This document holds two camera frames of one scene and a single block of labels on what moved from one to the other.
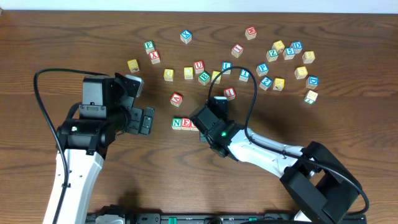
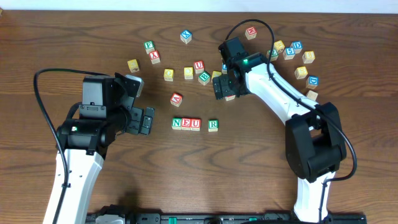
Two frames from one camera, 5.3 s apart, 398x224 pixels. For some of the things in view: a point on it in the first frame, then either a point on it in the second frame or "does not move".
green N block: (176, 123) does not move
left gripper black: (137, 120) does not move
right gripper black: (203, 135) → (228, 86)
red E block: (185, 124) does not move
